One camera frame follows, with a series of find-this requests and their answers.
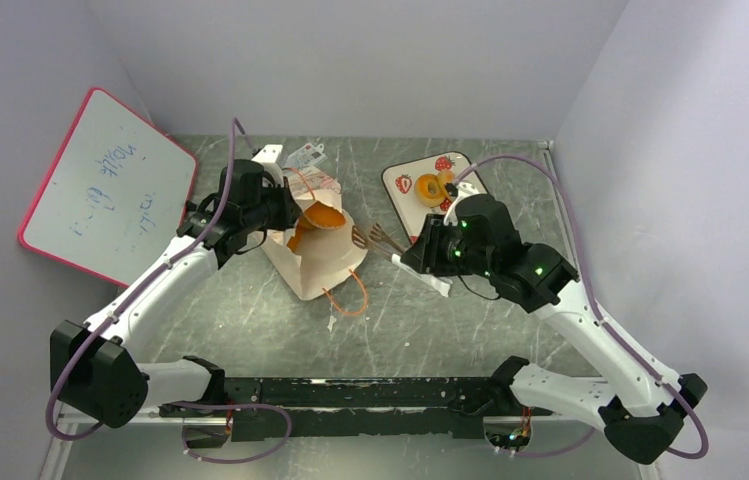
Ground orange fake bread slice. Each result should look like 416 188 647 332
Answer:
286 220 313 253

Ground orange fake bread bun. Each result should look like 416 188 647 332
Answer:
301 201 346 230

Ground orange fake donut bread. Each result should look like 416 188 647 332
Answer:
414 174 448 208

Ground beige paper gift bag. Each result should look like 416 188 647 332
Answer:
261 168 369 316

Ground strawberry print white tray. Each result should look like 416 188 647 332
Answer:
381 151 471 241

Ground metal food tongs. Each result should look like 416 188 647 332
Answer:
351 223 452 298

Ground orange fake bread roll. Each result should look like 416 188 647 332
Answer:
437 169 455 190

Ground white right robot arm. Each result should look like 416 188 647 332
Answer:
401 194 707 465

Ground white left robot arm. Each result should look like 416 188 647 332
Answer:
45 145 301 439

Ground clear plastic package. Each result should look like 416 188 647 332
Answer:
284 143 326 171

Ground pink framed whiteboard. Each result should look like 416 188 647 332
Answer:
17 88 197 286

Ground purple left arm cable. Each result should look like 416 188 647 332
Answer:
45 117 292 465

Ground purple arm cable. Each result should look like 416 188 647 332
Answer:
45 117 292 465
452 155 710 460

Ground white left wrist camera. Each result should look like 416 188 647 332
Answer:
252 144 283 182

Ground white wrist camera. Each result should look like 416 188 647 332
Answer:
252 144 283 182
444 181 481 226

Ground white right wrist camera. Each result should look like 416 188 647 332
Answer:
444 181 481 226

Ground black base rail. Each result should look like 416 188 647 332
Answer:
159 377 528 442

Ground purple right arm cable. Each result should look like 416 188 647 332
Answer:
452 155 710 460

